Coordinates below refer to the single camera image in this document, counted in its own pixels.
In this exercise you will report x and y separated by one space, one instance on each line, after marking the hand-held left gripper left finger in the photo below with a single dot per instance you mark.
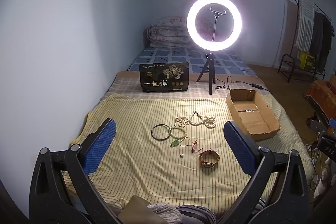
102 145

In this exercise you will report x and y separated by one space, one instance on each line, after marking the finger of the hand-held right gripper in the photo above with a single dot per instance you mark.
316 123

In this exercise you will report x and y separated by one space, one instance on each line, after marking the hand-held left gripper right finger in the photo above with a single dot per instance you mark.
236 145

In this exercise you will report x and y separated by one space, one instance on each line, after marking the dark thin bangle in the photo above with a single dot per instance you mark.
151 132

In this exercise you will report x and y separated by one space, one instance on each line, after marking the orange cardboard box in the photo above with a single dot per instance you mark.
323 92

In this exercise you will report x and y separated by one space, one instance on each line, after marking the yellow striped sheet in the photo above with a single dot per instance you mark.
131 121

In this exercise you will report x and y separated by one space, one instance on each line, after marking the yellow box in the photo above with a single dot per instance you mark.
307 60

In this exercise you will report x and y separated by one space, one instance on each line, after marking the black tripod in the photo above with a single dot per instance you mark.
210 74

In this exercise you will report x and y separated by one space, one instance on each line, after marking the black garment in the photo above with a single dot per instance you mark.
326 43

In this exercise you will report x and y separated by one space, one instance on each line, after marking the black snack bag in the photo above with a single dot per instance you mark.
157 82

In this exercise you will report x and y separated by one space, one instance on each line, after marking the dark grey garment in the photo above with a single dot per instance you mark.
317 35

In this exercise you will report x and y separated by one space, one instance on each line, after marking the cream knitted cloth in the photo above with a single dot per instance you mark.
162 212

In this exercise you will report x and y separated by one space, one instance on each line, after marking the white leaning panel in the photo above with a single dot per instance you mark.
284 29

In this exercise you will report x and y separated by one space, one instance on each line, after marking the white knitted garment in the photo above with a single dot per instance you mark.
305 24

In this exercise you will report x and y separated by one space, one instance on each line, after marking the black clothes rack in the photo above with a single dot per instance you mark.
298 3

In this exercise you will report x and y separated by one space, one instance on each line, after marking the folded floral quilt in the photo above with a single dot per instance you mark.
168 32

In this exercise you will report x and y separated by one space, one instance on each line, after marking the phone holder clamp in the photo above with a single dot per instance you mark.
216 14

